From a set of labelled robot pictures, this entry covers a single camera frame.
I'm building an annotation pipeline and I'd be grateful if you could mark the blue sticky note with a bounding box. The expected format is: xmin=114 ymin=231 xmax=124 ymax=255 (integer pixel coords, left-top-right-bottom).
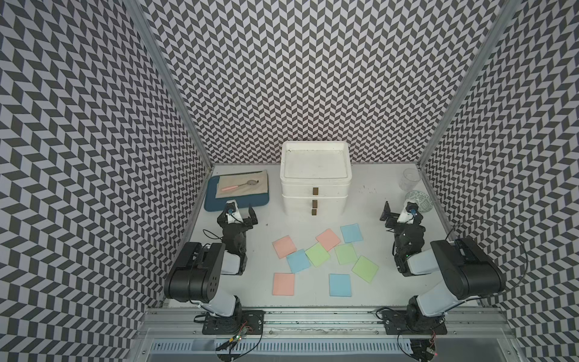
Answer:
xmin=329 ymin=274 xmax=352 ymax=297
xmin=340 ymin=223 xmax=363 ymax=244
xmin=286 ymin=249 xmax=312 ymax=274

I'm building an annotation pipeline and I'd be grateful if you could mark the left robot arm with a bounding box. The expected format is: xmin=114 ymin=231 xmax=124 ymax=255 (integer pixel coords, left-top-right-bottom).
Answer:
xmin=164 ymin=202 xmax=258 ymax=319

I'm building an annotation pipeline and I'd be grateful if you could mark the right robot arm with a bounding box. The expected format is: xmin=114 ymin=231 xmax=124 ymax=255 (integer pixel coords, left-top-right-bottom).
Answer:
xmin=380 ymin=201 xmax=506 ymax=332

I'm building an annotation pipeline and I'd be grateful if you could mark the pink sticky note upper left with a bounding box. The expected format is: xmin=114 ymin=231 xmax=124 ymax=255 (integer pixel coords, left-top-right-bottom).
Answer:
xmin=272 ymin=235 xmax=297 ymax=259

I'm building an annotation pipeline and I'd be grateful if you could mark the green sticky note right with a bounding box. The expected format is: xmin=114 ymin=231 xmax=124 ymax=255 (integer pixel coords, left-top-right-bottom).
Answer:
xmin=351 ymin=256 xmax=379 ymax=284

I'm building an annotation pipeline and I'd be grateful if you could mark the green sticky note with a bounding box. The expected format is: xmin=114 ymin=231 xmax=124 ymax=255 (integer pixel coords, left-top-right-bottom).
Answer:
xmin=334 ymin=244 xmax=357 ymax=265
xmin=305 ymin=243 xmax=330 ymax=267
xmin=351 ymin=256 xmax=379 ymax=284

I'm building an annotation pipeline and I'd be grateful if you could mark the green sticky note center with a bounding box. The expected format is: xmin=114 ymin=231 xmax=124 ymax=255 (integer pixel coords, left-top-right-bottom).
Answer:
xmin=334 ymin=244 xmax=357 ymax=265

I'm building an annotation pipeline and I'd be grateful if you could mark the pink sticky note lower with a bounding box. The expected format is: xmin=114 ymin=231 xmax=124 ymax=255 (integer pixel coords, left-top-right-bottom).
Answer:
xmin=272 ymin=273 xmax=296 ymax=297

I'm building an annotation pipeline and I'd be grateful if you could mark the green sticky note middle left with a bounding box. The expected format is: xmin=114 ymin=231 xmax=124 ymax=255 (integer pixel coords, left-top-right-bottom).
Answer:
xmin=305 ymin=243 xmax=330 ymax=267

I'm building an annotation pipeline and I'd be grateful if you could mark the white three-drawer cabinet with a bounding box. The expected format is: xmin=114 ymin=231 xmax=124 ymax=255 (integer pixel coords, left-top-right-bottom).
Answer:
xmin=280 ymin=141 xmax=352 ymax=217

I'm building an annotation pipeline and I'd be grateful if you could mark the blue tray mat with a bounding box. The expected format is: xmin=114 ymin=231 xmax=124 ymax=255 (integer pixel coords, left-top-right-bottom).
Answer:
xmin=204 ymin=176 xmax=270 ymax=212

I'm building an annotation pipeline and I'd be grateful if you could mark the clear glass cup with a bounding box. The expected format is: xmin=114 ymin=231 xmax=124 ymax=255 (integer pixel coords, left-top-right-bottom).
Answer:
xmin=399 ymin=168 xmax=422 ymax=192

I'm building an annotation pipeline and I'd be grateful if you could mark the beige folded cloth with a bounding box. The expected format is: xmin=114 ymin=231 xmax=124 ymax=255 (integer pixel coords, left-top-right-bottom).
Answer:
xmin=216 ymin=170 xmax=268 ymax=198

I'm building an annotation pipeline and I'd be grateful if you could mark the pink-handled metal spoon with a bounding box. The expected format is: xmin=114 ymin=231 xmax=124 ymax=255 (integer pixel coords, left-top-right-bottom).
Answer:
xmin=221 ymin=179 xmax=259 ymax=192

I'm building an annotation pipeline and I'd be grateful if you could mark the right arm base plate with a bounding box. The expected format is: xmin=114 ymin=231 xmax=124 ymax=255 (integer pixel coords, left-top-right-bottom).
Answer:
xmin=379 ymin=309 xmax=448 ymax=336

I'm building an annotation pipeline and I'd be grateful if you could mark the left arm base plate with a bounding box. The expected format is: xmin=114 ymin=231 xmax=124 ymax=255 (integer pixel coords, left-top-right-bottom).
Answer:
xmin=202 ymin=310 xmax=265 ymax=336

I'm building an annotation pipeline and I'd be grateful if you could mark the aluminium front rail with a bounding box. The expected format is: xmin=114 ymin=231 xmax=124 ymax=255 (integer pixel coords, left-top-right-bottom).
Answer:
xmin=137 ymin=307 xmax=515 ymax=339

